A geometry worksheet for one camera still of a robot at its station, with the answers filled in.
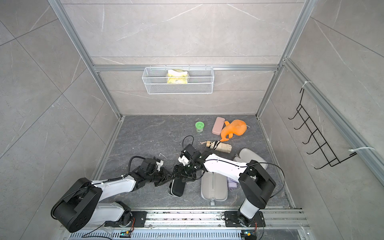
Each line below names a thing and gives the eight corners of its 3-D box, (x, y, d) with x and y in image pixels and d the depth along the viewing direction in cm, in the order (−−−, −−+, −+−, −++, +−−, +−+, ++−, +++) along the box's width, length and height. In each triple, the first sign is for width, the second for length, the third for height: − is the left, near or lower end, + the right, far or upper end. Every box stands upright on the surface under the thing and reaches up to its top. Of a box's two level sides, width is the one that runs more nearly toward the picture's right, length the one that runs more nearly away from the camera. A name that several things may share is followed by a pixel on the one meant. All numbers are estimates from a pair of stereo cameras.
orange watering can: (221, 142, 106) (223, 136, 100) (214, 130, 113) (215, 124, 107) (247, 134, 111) (250, 127, 105) (238, 123, 118) (241, 116, 112)
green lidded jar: (195, 132, 111) (195, 128, 107) (195, 125, 116) (195, 121, 112) (204, 132, 111) (204, 128, 107) (203, 125, 115) (204, 121, 112)
